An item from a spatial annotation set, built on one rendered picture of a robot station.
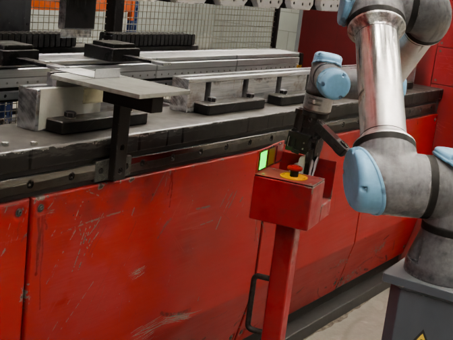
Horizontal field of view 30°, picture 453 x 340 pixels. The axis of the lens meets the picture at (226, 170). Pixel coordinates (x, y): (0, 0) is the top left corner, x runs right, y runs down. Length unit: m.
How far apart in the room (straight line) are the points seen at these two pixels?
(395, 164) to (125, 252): 0.84
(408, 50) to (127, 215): 0.76
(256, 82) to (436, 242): 1.23
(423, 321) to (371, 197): 0.25
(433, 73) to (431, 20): 2.09
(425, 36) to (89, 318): 1.01
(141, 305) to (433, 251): 0.91
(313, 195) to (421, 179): 0.66
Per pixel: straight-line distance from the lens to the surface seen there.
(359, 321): 3.41
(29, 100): 1.94
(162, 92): 1.86
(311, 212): 2.14
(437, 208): 1.53
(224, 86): 2.50
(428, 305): 1.57
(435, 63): 3.85
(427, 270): 1.56
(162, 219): 2.18
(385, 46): 1.66
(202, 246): 2.37
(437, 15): 1.78
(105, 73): 1.98
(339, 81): 2.07
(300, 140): 2.23
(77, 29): 2.02
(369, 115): 1.58
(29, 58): 2.17
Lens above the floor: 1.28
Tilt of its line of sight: 13 degrees down
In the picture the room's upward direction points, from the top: 7 degrees clockwise
